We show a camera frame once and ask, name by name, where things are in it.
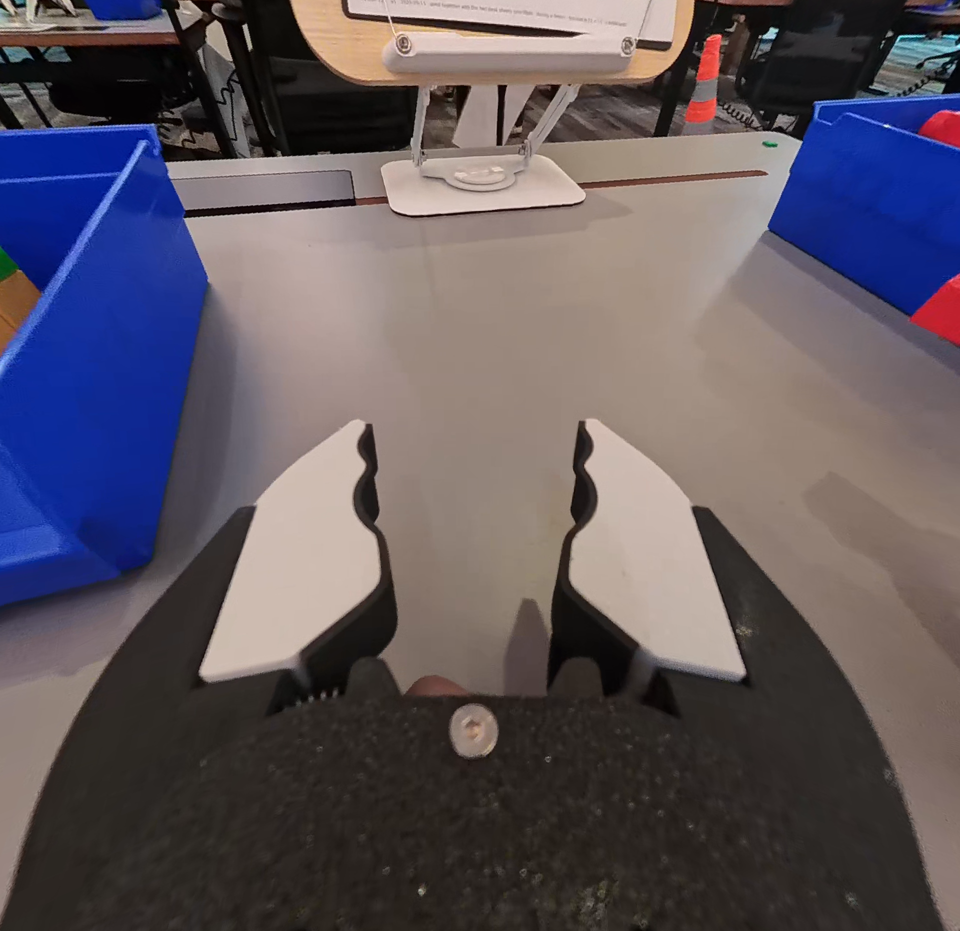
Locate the black office chair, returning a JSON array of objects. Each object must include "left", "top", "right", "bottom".
[{"left": 750, "top": 0, "right": 886, "bottom": 122}]

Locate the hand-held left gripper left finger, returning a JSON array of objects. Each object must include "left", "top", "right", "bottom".
[{"left": 200, "top": 421, "right": 399, "bottom": 683}]

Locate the blue plastic bin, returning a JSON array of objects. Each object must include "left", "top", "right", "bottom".
[
  {"left": 770, "top": 94, "right": 960, "bottom": 314},
  {"left": 0, "top": 126, "right": 210, "bottom": 607}
]

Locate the orange traffic cone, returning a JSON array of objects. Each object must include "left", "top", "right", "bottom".
[{"left": 683, "top": 34, "right": 724, "bottom": 134}]

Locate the white document stand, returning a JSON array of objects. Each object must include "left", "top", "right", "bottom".
[{"left": 380, "top": 31, "right": 636, "bottom": 217}]

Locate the wooden clipboard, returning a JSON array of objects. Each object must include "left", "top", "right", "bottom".
[{"left": 285, "top": 0, "right": 699, "bottom": 88}]

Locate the pile of colourful toy blocks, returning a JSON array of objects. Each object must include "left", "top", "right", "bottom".
[{"left": 0, "top": 249, "right": 42, "bottom": 347}]

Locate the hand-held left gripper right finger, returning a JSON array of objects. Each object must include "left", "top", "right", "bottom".
[{"left": 549, "top": 418, "right": 748, "bottom": 683}]

